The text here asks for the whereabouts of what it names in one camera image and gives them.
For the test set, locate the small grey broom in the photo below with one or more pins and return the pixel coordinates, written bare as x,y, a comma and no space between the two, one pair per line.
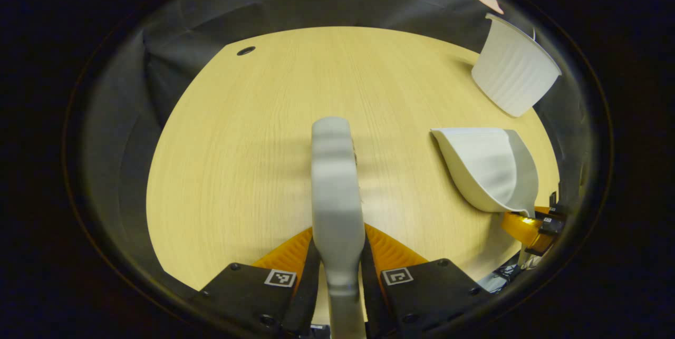
335,186

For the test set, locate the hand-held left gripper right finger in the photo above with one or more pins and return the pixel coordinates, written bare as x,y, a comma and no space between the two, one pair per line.
427,297

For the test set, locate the white garbage bin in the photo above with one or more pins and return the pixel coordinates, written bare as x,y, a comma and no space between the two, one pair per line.
514,70

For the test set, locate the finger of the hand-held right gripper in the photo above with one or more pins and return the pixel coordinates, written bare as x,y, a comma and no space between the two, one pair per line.
527,228

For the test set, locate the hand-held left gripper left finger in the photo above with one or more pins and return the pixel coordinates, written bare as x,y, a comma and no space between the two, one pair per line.
242,294

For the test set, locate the grey dustpan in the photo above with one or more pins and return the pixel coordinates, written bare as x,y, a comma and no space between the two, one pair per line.
485,165

